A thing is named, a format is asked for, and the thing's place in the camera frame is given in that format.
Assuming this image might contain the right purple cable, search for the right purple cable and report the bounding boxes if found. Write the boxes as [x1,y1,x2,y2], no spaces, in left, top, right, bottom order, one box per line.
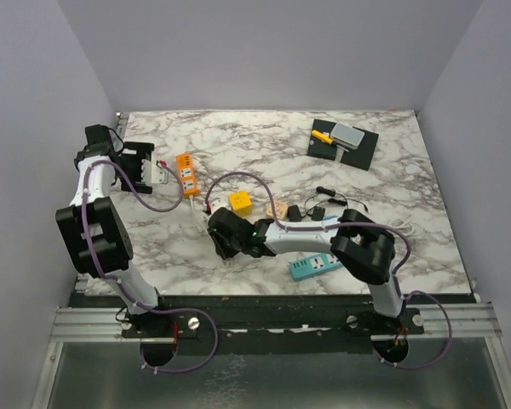
[204,170,455,374]

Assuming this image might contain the white teal-strip cable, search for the white teal-strip cable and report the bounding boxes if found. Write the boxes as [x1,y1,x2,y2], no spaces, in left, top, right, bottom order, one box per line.
[387,217,422,236]

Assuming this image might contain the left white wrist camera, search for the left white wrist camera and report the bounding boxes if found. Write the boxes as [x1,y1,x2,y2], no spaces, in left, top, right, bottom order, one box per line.
[141,159,169,185]

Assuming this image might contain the black plug adapter with cable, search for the black plug adapter with cable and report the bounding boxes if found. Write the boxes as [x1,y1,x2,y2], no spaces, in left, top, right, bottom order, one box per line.
[302,185,370,222]

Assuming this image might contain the black mat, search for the black mat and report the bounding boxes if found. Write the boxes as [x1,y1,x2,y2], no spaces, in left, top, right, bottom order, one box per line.
[307,119,379,171]

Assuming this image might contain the yellow cube socket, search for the yellow cube socket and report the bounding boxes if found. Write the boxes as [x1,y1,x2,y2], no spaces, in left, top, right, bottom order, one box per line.
[228,191,253,217]

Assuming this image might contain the grey rectangular box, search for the grey rectangular box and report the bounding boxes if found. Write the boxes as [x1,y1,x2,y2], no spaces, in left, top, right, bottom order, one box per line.
[330,123,365,149]

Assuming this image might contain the yellow handled screwdriver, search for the yellow handled screwdriver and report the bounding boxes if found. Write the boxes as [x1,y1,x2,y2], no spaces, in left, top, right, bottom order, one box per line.
[311,130,350,152]

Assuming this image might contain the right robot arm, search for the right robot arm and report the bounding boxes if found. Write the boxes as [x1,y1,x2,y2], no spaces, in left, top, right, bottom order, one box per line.
[207,208,405,333]

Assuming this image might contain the beige cube socket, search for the beige cube socket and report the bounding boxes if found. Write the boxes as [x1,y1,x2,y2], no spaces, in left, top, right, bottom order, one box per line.
[266,200,289,221]

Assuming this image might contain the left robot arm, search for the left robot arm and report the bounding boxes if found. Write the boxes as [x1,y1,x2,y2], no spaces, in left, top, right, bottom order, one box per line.
[55,124,171,337]

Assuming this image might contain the orange power strip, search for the orange power strip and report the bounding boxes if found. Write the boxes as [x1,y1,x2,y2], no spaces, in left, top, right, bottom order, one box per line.
[175,153,198,198]

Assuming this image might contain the teal power strip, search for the teal power strip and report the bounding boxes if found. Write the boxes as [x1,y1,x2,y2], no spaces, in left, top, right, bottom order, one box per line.
[289,253,342,281]

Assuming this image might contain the aluminium frame rail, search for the aluminium frame rail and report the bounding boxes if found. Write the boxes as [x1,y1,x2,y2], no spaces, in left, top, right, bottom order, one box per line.
[50,303,502,343]

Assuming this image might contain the black power adapter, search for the black power adapter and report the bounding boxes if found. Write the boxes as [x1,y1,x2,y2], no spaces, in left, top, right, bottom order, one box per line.
[287,204,303,222]

